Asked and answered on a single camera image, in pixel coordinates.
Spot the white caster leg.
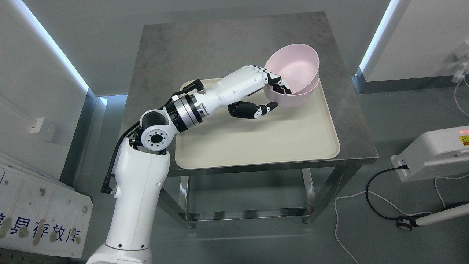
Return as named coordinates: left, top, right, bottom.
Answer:
left=396, top=204, right=469, bottom=231

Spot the white wall plug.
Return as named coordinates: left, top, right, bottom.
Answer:
left=451, top=39, right=469, bottom=83

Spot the cream plastic tray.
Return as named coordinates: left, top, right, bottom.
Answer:
left=174, top=83, right=340, bottom=169

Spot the white sign board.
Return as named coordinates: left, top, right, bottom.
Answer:
left=0, top=154, right=93, bottom=259

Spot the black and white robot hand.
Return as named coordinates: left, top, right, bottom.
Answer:
left=195, top=65, right=292, bottom=119

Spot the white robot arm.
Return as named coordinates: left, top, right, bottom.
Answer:
left=88, top=80, right=207, bottom=264

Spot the white cable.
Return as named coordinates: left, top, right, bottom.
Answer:
left=333, top=176, right=469, bottom=264

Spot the black power cable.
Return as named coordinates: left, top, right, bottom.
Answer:
left=365, top=166, right=469, bottom=221

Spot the pink bowl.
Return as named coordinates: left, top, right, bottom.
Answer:
left=264, top=44, right=320, bottom=95
left=263, top=78, right=320, bottom=107

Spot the stainless steel table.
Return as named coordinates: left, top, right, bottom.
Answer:
left=121, top=12, right=379, bottom=228

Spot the white wall socket box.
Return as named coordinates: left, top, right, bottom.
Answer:
left=30, top=117, right=56, bottom=142

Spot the white machine base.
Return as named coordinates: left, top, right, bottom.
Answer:
left=390, top=126, right=469, bottom=182

